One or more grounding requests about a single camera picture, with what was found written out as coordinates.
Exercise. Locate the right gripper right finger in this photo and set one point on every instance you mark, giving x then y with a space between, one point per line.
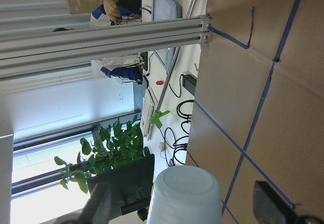
269 207

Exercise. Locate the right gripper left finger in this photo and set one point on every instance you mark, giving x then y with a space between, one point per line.
98 207

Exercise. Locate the white plastic cup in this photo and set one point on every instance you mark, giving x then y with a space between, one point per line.
185 194

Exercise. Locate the black monitor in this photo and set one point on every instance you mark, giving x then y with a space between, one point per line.
130 185

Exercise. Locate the green potted plant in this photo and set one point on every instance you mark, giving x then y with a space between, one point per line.
118 145

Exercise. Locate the white keyboard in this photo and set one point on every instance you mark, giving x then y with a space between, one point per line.
148 108

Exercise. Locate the green plastic clamp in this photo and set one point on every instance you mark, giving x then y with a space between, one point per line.
155 119

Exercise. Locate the black power adapter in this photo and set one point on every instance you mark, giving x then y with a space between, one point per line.
189 83

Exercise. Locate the seated person blue jacket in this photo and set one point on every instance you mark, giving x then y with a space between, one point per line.
109 41

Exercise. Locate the aluminium frame post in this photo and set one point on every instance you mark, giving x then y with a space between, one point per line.
33 55

